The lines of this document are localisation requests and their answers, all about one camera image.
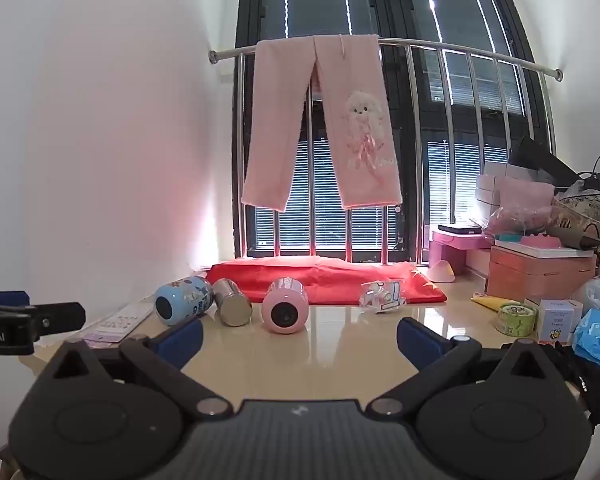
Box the stack of white boxes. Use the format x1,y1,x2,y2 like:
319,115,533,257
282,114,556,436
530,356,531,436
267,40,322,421
475,162,531,207

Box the pink plastic bag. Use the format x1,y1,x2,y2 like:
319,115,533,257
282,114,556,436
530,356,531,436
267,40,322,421
482,179,557,237

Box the floral patterned bag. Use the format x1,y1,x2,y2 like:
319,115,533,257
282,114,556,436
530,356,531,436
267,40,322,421
553,195,600,253

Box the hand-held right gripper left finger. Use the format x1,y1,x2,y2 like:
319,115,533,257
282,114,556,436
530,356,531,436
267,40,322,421
40,318,234,420

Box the black bag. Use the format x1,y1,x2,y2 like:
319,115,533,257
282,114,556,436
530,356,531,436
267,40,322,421
508,135,583,188

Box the small white carton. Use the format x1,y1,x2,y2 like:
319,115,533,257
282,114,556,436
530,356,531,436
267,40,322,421
536,299,586,345

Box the pink pants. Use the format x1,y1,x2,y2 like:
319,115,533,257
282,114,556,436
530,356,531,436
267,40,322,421
241,33,403,212

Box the black framed window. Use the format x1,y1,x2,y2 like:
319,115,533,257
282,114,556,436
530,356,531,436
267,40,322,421
234,0,556,264

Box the blue printed cup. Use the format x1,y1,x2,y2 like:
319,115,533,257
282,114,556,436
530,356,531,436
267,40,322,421
154,275,215,327

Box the salmon cardboard box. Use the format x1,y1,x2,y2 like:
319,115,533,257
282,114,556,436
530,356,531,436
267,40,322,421
485,245,598,305

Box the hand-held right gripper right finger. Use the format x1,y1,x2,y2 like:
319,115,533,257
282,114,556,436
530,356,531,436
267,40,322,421
367,317,563,420

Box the stainless steel cup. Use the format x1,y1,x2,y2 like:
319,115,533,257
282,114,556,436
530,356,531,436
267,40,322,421
213,278,254,326

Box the yellow packet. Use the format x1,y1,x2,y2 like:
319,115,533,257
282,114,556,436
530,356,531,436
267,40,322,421
470,292,507,314

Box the green round tin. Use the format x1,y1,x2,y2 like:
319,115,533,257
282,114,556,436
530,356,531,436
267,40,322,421
495,302,538,336

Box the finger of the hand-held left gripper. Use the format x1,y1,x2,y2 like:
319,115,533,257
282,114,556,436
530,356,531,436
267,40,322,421
0,289,31,308
29,302,87,335

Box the black strap cloth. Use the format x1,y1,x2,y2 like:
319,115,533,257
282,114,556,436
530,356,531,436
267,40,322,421
500,340,600,428

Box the metal window railing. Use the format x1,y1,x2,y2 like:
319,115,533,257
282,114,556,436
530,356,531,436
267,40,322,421
208,36,564,267

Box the pink cup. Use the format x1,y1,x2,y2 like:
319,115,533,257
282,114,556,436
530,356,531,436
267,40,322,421
260,277,309,335

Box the grey hair dryer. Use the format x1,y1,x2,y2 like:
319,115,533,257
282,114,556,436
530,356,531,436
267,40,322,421
544,219,600,251

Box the clear plastic wrapped packet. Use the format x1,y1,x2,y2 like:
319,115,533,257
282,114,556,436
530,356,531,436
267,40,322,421
359,280,406,314

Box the pink shell-shaped dish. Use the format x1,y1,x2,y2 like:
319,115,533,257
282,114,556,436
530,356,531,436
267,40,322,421
428,259,456,282

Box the purple sticker sheet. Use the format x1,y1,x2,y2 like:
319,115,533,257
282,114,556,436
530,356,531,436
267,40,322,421
81,302,154,344

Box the red cloth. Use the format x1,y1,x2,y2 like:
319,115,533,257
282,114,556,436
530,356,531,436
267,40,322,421
206,257,447,305

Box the white flat box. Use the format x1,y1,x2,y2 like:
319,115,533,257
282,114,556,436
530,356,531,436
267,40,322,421
493,233,596,259

